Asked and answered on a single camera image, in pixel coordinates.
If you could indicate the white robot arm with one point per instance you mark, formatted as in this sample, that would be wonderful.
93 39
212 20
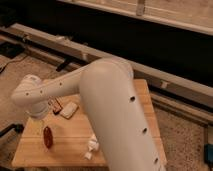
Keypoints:
112 105

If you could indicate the dark gripper with orange marks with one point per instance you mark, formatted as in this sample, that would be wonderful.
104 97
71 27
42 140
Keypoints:
55 106

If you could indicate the black clamp at left edge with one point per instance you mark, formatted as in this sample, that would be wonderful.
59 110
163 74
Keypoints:
18 128

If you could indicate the light wooden board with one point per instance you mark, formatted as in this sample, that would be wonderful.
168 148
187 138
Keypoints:
70 139

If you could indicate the white squeeze tube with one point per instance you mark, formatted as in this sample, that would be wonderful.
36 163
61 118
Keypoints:
93 146

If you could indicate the long metal floor rail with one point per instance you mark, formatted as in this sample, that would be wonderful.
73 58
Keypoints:
51 47

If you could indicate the black box on floor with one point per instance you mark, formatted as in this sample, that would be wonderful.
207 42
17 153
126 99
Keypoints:
10 50

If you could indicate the dark red oblong object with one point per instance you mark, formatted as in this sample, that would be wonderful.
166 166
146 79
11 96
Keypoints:
48 137

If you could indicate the blue object at right edge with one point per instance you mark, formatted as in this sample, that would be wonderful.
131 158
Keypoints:
208 154

